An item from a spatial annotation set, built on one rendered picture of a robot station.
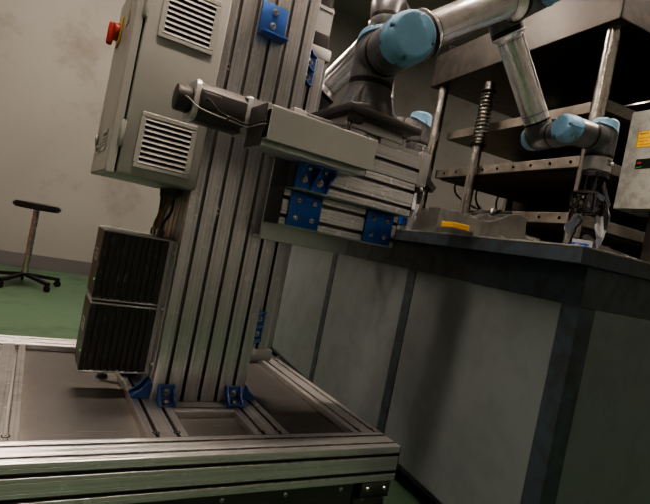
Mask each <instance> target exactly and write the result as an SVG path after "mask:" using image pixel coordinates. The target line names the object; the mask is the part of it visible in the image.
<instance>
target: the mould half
mask: <svg viewBox="0 0 650 504"><path fill-rule="evenodd" d="M421 208H422V207H419V209H418V211H417V213H416V215H415V216H417V219H416V224H415V229H414V230H419V231H430V232H435V231H436V226H441V225H442V222H443V221H444V222H456V223H460V224H464V225H468V226H470V227H469V231H472V232H473V235H474V236H485V237H496V238H499V236H504V237H505V238H507V239H518V240H529V241H534V240H530V239H527V238H526V237H525V232H526V223H527V218H526V217H523V216H521V215H518V214H499V215H495V216H492V217H490V218H487V219H484V220H479V219H478V218H481V217H483V216H486V215H489V214H484V213H482V214H477V215H474V216H471V217H470V216H467V215H468V214H470V213H464V214H461V213H459V212H456V211H452V210H448V209H444V208H440V207H430V208H429V212H423V211H421Z"/></svg>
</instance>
